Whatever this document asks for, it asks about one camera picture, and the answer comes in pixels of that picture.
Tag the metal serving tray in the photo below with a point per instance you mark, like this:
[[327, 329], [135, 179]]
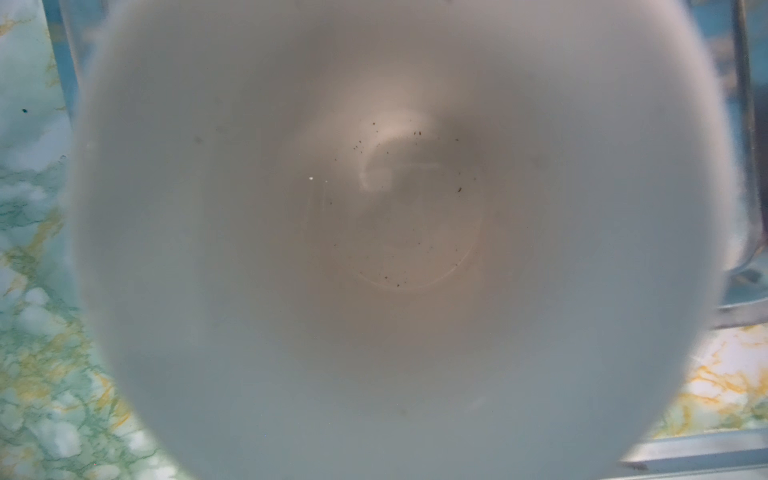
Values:
[[717, 426]]

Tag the white mug purple handle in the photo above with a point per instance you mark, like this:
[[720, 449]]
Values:
[[399, 239]]

